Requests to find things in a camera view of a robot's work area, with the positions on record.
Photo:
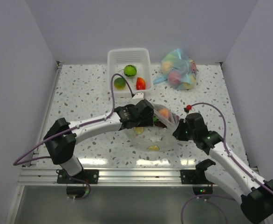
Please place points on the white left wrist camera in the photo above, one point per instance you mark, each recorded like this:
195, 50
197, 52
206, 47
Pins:
139, 95

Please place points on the white plastic basket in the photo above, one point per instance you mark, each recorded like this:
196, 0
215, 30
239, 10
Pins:
119, 58

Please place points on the orange peach toy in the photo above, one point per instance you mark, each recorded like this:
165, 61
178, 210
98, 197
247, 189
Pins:
165, 112

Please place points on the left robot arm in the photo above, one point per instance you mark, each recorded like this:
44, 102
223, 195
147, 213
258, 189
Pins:
63, 136

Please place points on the clear plastic fruit bag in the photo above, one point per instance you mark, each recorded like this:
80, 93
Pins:
160, 134

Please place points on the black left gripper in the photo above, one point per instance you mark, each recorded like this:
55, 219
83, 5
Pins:
147, 121

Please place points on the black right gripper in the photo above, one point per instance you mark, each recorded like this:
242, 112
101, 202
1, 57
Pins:
177, 133

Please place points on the green striped watermelon toy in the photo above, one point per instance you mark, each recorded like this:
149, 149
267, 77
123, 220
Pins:
130, 70

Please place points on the lemon slice toy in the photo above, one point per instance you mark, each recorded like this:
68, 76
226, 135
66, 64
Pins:
153, 148

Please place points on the red apple slice toy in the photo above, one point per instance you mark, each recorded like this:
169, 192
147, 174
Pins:
140, 84

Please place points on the yellow green mango toy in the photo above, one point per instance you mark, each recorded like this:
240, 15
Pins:
119, 83

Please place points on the blue plastic fruit bag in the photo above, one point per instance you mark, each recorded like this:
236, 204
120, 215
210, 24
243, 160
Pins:
178, 70

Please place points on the lime slice toy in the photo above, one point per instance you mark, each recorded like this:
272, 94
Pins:
138, 130

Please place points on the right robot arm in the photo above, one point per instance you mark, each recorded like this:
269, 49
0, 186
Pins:
225, 169

